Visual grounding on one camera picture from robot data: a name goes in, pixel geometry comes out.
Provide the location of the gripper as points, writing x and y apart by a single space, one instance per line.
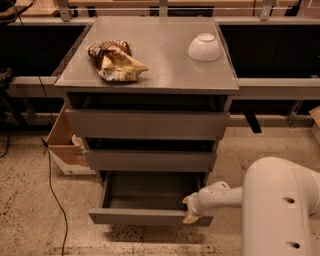
197 204

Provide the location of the grey bottom drawer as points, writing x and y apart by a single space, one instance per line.
145 198

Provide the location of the grey drawer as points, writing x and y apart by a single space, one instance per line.
145 198
147 125
118 160

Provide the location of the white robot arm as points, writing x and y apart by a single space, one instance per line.
277 199

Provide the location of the grey middle drawer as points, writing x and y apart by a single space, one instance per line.
118 160

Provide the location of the grey drawer cabinet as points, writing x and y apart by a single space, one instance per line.
174 82

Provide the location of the grey top drawer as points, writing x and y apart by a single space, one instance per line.
147 125

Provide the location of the open wooden box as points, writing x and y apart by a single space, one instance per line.
65 149

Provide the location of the upturned white bowl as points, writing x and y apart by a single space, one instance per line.
204 48

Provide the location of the crumpled brown snack bag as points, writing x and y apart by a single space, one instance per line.
113 61

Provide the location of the black bracket under rail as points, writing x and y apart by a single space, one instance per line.
253 122

